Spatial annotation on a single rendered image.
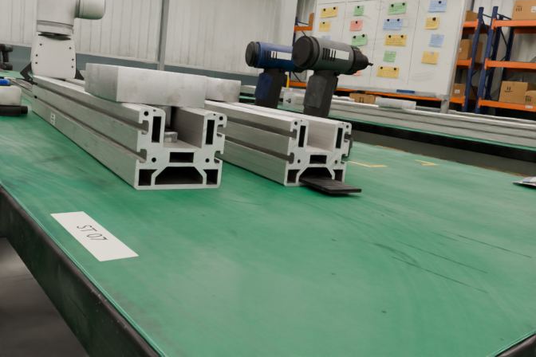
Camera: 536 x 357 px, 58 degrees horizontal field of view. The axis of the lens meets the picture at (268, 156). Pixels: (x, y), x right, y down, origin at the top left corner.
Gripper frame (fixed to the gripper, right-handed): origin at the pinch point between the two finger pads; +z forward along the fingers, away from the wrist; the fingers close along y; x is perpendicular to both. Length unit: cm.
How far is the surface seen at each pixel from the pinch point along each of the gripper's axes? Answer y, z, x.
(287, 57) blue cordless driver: -43, -16, 40
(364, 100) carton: -364, -5, -264
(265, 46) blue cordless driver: -38, -18, 38
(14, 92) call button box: 10.3, -2.1, 20.3
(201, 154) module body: -2, -1, 84
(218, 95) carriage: -20, -7, 52
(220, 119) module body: -4, -5, 84
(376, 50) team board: -271, -47, -162
